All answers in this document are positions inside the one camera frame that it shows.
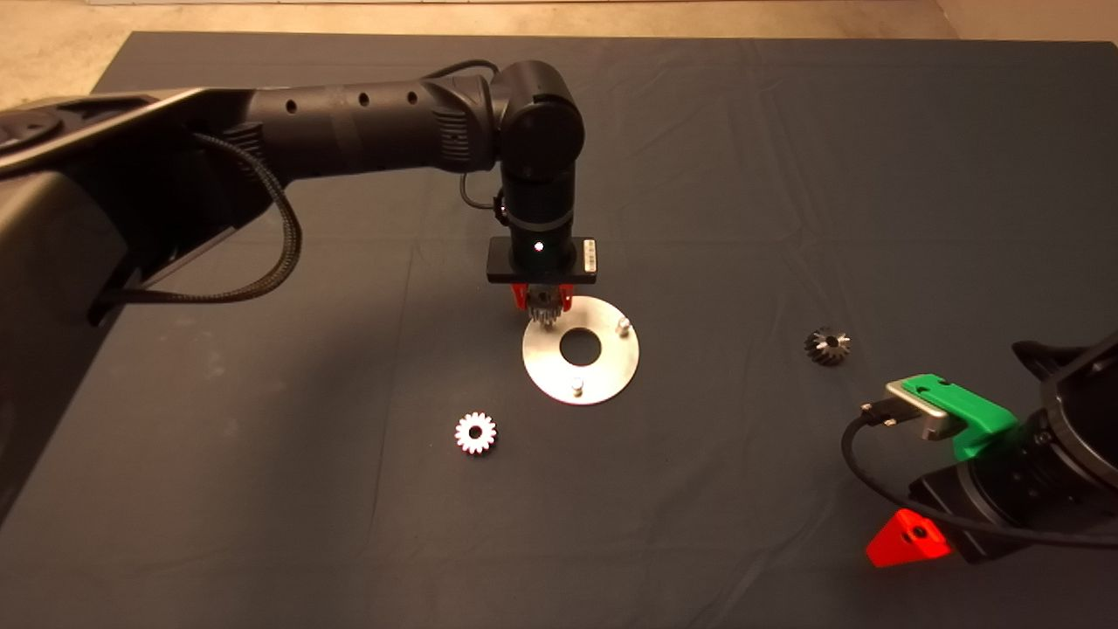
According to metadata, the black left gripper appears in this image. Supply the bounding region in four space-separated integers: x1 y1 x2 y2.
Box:
487 229 599 312

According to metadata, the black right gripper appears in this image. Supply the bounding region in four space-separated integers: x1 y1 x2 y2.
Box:
865 456 1045 570

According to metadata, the round metal carrier plate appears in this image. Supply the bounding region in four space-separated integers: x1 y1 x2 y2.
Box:
522 295 641 406

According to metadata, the dark bevel gear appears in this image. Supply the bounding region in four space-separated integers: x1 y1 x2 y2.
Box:
804 328 852 368

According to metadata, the dark grey table cloth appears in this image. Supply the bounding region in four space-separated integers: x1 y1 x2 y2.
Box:
0 31 1118 629

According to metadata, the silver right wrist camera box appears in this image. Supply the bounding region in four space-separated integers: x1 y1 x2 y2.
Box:
882 378 953 442

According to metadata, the green right camera mount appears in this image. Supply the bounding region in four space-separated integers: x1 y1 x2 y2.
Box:
902 374 1019 462

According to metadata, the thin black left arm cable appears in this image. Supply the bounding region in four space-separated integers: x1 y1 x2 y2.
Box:
424 59 507 212

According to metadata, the thick braided black cable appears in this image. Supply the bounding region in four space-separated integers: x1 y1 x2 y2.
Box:
92 131 303 326

